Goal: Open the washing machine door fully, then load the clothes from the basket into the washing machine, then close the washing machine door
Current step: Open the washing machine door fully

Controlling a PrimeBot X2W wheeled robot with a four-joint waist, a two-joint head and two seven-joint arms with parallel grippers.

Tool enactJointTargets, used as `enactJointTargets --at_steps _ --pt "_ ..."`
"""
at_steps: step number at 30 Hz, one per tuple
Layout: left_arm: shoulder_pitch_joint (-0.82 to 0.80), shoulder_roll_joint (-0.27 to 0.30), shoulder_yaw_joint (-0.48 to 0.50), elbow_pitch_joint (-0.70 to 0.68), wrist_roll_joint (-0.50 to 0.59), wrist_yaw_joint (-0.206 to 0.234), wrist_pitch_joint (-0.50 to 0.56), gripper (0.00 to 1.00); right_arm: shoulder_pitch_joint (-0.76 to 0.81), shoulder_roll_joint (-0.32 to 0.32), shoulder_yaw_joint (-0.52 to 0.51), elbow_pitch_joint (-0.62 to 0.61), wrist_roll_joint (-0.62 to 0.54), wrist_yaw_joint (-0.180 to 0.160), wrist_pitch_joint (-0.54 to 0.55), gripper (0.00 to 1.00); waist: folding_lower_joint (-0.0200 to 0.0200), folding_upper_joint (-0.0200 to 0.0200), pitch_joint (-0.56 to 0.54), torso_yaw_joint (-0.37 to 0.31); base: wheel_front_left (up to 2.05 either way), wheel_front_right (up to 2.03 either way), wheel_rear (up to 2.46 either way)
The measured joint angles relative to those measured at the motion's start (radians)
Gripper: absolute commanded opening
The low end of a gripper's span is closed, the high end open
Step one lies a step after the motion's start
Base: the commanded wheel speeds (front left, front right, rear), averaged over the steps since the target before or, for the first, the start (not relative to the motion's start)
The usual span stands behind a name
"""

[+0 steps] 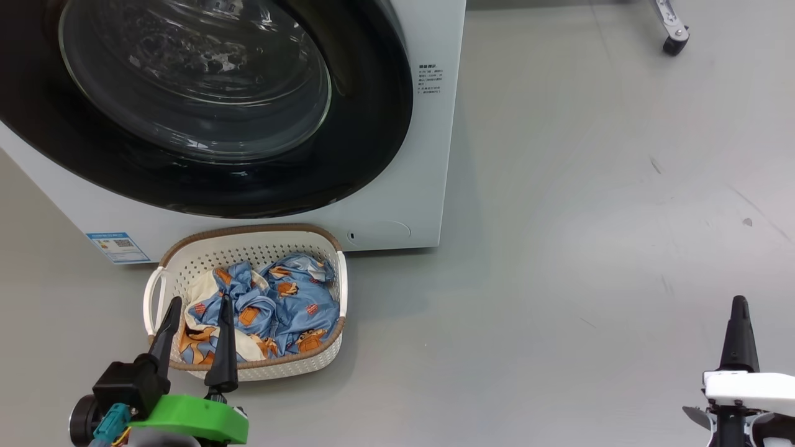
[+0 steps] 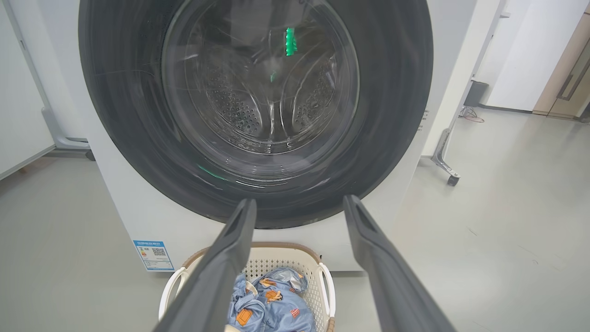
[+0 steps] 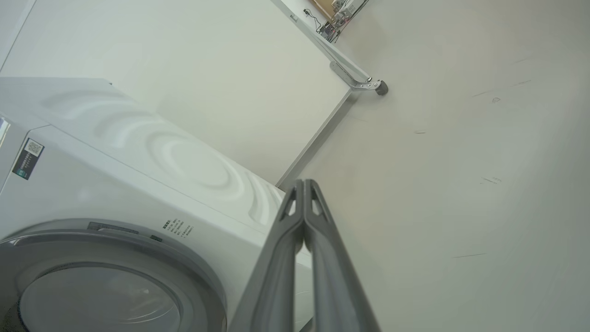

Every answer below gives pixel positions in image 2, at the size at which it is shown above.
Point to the light wooden door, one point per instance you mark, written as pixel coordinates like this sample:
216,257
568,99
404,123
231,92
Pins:
557,78

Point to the white front-load washing machine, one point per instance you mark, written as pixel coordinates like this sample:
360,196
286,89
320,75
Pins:
138,203

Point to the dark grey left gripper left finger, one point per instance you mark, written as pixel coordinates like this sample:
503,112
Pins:
216,276

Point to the white rolling partition board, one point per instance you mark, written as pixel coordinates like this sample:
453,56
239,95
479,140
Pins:
461,69

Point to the cream perforated laundry basket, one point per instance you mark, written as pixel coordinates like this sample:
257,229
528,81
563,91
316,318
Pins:
318,276

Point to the black round washing machine door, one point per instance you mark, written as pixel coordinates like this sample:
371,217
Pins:
120,101

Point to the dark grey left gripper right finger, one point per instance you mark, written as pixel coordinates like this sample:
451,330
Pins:
382,276

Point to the small black box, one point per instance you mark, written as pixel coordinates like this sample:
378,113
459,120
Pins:
475,93

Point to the blue energy label sticker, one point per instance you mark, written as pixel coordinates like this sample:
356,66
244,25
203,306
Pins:
154,256

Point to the white partition with grey foot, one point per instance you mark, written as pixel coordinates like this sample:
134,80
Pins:
23,115

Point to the blue orange patterned clothing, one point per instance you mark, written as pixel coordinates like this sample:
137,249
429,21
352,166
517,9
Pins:
276,309

